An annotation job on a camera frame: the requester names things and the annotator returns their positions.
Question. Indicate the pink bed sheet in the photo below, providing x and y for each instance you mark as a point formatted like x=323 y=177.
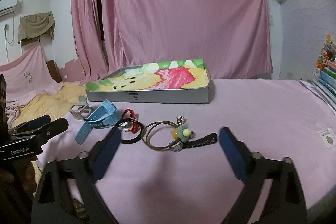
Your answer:
x=277 y=118

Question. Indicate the blue wrist watch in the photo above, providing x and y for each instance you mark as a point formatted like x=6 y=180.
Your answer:
x=104 y=116

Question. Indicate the stack of books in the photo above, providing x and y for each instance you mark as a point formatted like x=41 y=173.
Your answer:
x=322 y=85

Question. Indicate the white air conditioner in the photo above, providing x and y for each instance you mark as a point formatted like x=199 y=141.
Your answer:
x=7 y=6

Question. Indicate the olive hanging cloth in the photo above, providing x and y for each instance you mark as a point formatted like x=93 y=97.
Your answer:
x=36 y=25

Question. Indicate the grey watch buckle band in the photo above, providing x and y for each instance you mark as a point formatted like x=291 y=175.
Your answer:
x=81 y=110

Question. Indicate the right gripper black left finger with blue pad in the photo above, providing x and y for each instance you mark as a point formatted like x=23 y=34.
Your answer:
x=53 y=200

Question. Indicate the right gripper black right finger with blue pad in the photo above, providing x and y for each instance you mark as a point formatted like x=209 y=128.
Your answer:
x=285 y=202

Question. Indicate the yellow blanket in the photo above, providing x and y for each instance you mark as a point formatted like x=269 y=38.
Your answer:
x=56 y=106

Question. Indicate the black beaded hair clip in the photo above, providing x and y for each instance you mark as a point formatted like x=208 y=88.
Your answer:
x=206 y=140

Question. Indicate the white label tag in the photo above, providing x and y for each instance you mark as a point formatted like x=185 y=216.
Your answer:
x=328 y=138

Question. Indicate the grey tray colourful lining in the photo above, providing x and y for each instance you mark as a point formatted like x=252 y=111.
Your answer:
x=182 y=81

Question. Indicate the small silver earring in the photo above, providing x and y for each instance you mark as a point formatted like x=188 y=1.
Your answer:
x=180 y=120

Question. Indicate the pink hanging cloth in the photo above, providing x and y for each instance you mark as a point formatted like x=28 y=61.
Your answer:
x=27 y=77

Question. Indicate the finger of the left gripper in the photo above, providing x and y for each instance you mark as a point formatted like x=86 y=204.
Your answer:
x=30 y=125
x=43 y=134

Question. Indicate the pink curtain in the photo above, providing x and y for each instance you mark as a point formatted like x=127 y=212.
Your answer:
x=231 y=36

